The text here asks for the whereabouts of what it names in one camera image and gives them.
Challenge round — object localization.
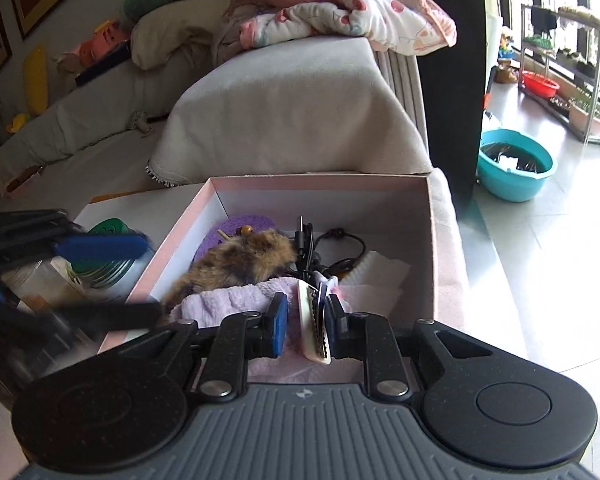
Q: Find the purple fluffy scrunchie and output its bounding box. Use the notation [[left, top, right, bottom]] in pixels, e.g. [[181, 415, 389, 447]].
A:
[[169, 278, 328, 384]]

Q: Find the cream black hair clip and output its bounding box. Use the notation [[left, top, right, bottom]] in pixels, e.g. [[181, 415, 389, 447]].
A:
[[297, 281, 332, 365]]

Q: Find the calico fur scrunchie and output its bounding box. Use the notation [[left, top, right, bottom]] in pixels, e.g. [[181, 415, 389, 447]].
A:
[[161, 229, 297, 314]]

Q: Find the black hair claw clip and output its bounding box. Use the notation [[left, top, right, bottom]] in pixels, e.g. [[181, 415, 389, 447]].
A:
[[294, 216, 315, 283]]

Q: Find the green lid glass jar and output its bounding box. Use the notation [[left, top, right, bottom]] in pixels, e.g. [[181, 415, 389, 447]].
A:
[[53, 218, 154, 300]]

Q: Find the white tissue paper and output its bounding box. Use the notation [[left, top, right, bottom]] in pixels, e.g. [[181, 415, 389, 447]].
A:
[[336, 250, 411, 318]]

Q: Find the purple round pad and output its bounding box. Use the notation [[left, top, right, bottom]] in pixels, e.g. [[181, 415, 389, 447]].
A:
[[193, 214, 275, 262]]

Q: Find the pink storage box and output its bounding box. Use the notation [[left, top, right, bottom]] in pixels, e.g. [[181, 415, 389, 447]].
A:
[[129, 174, 437, 330]]

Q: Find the yellow plush toy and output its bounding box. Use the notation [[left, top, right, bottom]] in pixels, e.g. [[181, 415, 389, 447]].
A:
[[6, 44, 48, 134]]

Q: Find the pink orange plush toy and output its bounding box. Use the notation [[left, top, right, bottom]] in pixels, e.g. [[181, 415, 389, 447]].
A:
[[54, 20, 130, 75]]

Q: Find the beige pillow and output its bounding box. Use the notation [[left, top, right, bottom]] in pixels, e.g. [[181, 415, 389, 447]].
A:
[[131, 0, 242, 70]]

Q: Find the grey covered sofa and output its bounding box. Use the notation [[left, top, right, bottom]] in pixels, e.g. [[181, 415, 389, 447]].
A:
[[0, 37, 468, 327]]

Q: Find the teal plastic basin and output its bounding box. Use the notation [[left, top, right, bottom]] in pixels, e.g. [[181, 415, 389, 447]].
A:
[[477, 128, 557, 203]]

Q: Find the pink floral blanket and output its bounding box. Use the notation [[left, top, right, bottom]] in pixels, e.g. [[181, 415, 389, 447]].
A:
[[214, 0, 457, 64]]

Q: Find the red plastic basin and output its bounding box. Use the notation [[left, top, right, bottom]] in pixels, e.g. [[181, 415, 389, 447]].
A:
[[521, 70, 559, 100]]

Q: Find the metal plant shelf rack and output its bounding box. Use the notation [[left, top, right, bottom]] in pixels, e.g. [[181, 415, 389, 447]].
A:
[[518, 4, 600, 145]]

